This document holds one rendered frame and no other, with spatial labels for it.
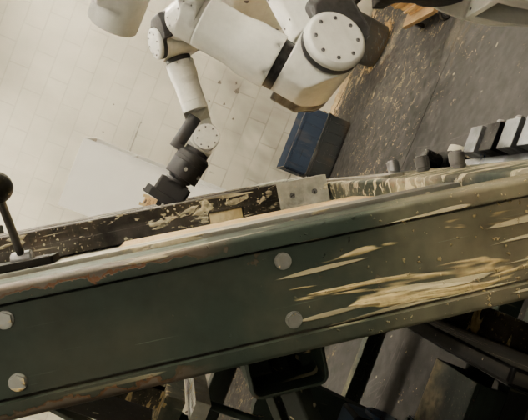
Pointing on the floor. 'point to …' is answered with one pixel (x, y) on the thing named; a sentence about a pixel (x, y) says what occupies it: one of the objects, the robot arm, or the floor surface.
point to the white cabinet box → (114, 180)
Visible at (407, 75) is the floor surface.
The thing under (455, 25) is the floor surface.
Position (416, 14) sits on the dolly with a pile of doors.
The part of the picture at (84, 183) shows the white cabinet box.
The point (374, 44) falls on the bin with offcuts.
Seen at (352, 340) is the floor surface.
